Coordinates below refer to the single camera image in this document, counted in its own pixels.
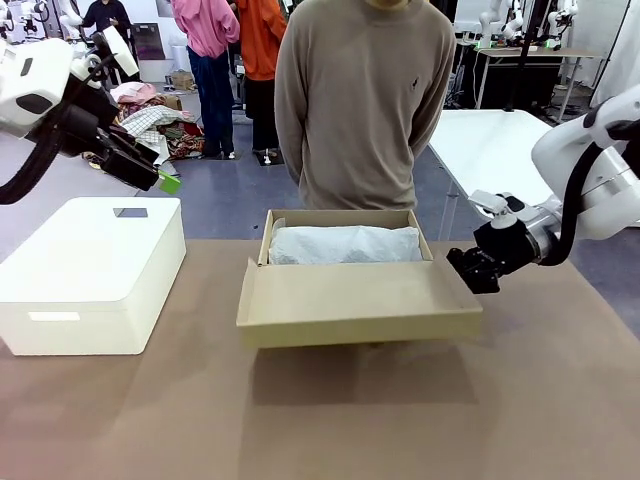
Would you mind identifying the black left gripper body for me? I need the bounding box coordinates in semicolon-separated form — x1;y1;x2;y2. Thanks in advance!
52;102;119;160

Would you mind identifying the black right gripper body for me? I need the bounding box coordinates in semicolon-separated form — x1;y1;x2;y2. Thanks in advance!
471;218;547;277

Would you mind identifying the white tissue paper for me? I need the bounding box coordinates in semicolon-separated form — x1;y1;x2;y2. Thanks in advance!
268;224;426;266

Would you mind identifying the cardboard shoe box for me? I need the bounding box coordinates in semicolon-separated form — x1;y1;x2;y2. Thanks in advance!
235;208;485;350

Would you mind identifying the small cardboard box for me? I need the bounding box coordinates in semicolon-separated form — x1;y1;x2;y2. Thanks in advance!
169;69;197;93

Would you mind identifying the white plastic storage box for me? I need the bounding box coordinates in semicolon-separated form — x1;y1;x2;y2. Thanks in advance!
0;196;188;358

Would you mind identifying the pile of colourful clothes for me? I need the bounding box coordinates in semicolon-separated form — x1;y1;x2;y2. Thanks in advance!
82;82;207;169

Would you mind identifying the white table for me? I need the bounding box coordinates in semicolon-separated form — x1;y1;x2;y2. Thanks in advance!
427;108;640;241

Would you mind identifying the person in black clothes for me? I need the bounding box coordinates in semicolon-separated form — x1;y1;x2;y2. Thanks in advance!
81;0;135;87

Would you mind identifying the person in pink jacket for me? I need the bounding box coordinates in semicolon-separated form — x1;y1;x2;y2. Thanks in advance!
171;0;242;161

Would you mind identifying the person in orange jacket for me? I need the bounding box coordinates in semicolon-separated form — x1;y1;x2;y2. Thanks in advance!
233;0;290;157

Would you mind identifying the person in beige sweater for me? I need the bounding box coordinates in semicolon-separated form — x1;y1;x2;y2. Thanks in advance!
273;0;457;212

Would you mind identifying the black pole stand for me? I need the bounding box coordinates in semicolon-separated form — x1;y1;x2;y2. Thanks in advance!
503;0;539;113

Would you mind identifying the wooden table with metal legs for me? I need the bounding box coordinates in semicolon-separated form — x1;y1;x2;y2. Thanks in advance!
473;44;610;112

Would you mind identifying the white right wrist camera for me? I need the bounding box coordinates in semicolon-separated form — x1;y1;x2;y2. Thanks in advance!
468;189;527;218

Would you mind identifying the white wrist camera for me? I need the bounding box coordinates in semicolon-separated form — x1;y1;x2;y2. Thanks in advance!
468;189;527;218
101;24;141;78

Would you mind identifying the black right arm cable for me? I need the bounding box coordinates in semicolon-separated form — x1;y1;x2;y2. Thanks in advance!
541;118;640;267

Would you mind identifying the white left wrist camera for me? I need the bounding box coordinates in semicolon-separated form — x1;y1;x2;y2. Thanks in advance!
101;24;141;78

